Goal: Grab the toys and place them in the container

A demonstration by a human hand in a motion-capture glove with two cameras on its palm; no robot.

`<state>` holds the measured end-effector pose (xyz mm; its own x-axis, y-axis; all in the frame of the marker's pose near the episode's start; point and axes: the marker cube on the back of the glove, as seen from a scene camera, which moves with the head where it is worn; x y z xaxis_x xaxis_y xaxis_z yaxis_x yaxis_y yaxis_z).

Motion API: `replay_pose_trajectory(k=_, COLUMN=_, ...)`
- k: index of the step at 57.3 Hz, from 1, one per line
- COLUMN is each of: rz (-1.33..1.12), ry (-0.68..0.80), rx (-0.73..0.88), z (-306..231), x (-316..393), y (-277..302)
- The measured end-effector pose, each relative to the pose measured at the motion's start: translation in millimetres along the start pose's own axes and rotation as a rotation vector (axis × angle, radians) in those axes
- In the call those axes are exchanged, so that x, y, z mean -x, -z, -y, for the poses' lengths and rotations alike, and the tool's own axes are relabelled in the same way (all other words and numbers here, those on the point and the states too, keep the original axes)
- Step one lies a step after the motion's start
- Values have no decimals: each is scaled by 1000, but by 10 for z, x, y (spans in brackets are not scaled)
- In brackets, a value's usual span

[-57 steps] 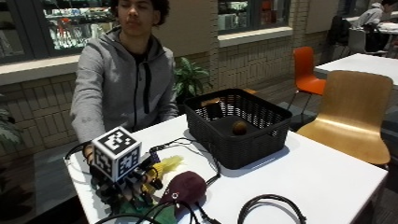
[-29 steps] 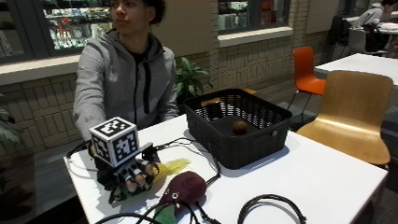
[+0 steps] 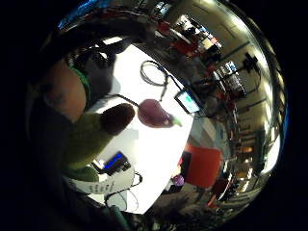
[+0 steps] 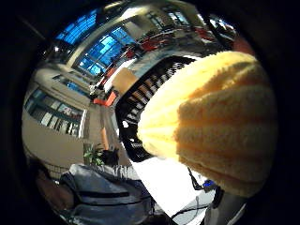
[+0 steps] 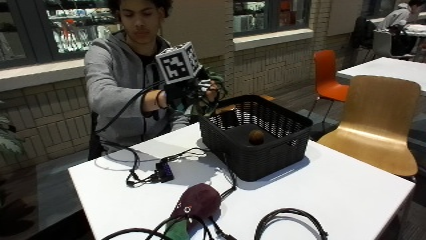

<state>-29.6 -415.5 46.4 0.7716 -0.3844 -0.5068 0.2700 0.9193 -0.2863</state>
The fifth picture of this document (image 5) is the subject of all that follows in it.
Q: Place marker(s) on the green leafy soft toy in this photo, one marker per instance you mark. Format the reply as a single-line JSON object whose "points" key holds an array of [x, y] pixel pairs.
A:
{"points": [[219, 80]]}

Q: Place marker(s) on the white marker cube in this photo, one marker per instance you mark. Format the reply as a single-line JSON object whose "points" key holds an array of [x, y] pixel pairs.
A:
{"points": [[177, 63]]}

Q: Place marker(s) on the black wristband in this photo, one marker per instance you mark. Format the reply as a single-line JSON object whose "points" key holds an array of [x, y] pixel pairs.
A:
{"points": [[159, 98]]}

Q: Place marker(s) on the brown kiwi fruit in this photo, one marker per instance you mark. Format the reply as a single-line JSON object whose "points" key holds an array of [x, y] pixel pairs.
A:
{"points": [[256, 137]]}

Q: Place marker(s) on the the person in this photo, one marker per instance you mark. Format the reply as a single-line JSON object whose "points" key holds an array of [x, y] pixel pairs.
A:
{"points": [[115, 76]]}

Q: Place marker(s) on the black plastic basket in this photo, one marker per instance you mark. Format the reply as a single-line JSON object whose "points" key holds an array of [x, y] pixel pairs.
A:
{"points": [[257, 156]]}

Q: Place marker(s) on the dark framed window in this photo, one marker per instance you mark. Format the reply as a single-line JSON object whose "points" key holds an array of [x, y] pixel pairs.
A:
{"points": [[40, 30], [271, 15]]}

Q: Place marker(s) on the small black hub box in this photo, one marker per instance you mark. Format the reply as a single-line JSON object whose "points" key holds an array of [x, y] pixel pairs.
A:
{"points": [[164, 171]]}

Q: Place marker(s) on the orange chair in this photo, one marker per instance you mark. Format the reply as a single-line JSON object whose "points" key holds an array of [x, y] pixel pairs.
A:
{"points": [[328, 83]]}

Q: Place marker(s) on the black jacket on chair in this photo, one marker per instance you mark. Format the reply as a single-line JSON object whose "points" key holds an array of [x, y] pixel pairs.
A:
{"points": [[362, 33]]}

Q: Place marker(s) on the wooden chair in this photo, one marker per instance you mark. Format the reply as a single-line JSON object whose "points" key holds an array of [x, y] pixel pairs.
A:
{"points": [[377, 133]]}

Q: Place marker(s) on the white table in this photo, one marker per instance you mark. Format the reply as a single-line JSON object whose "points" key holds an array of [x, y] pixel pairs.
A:
{"points": [[390, 68]]}

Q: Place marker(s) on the green plant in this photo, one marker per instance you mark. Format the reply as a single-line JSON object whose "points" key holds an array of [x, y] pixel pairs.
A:
{"points": [[8, 136]]}

